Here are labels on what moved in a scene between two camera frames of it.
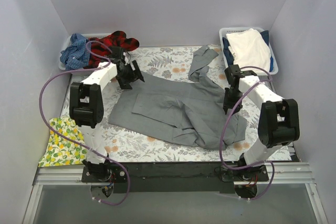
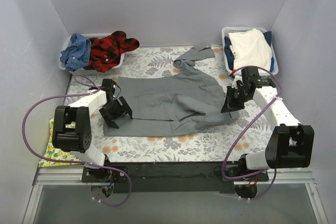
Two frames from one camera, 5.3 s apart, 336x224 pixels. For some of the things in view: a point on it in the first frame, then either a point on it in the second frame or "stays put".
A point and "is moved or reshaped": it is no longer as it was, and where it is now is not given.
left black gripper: [130, 74] → [115, 110]
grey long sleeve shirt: [189, 109] is moved or reshaped
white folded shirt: [249, 49] stays put
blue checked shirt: [76, 56] stays put
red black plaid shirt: [99, 49] stays put
